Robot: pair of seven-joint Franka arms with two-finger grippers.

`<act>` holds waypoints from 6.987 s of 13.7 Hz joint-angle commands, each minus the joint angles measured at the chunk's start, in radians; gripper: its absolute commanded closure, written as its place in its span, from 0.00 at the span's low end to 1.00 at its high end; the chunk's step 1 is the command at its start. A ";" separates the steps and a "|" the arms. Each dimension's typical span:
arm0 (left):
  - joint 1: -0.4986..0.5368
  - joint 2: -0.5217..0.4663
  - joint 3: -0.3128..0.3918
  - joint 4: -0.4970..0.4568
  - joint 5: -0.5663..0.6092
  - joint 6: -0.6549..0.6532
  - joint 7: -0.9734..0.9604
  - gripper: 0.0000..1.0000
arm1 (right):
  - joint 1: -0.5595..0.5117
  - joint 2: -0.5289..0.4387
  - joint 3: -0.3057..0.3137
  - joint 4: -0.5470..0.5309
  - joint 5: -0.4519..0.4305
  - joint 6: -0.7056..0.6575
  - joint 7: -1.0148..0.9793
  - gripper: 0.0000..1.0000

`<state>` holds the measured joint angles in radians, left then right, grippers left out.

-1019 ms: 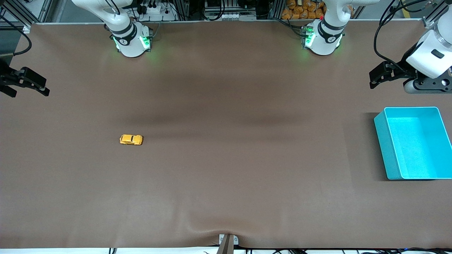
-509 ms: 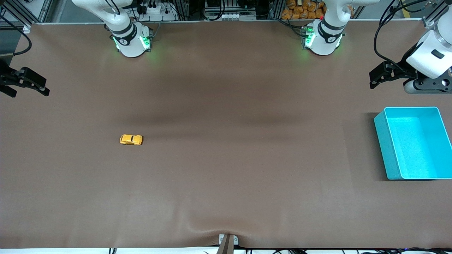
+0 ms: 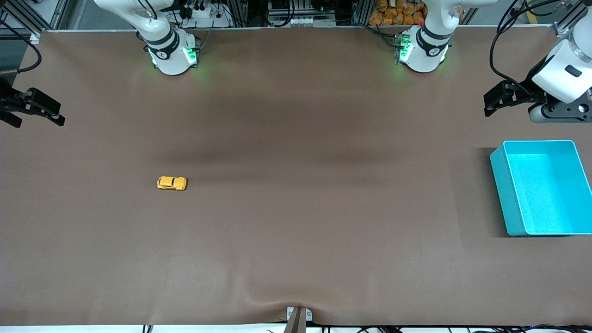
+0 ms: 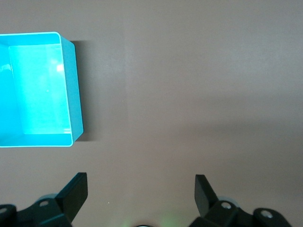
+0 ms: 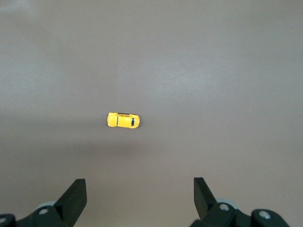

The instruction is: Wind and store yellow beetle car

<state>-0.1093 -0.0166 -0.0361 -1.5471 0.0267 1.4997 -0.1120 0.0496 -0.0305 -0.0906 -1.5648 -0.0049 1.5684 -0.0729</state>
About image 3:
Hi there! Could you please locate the yellow beetle toy car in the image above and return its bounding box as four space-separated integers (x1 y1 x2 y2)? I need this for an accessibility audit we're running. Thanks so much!
156 176 188 191

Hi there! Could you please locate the orange toy pile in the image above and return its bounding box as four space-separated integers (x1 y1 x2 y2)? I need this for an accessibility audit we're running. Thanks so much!
369 0 428 26

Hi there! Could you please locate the aluminium frame post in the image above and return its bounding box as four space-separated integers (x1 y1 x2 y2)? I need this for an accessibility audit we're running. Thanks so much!
0 0 70 41
553 0 592 37

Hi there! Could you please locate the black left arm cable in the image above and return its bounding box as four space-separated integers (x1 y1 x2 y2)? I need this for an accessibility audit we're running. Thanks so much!
489 0 583 93

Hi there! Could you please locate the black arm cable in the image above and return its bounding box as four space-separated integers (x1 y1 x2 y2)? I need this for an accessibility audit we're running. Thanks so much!
489 0 583 93
0 21 43 74

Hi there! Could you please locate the metal table clamp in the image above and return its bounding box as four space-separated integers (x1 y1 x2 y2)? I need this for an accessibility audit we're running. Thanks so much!
284 306 314 333

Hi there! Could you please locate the teal plastic bin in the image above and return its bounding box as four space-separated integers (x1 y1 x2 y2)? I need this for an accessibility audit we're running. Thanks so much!
489 140 592 237

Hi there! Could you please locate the white power strip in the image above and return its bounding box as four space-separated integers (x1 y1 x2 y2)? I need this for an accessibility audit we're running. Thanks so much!
184 4 232 27

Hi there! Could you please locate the brown table mat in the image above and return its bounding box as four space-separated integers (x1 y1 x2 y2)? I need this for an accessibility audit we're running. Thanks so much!
0 25 592 327

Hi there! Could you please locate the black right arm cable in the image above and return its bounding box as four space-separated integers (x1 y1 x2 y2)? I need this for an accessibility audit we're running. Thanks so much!
0 21 43 74

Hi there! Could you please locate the white terminal strip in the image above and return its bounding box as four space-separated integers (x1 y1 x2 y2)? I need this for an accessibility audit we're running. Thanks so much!
268 16 337 27

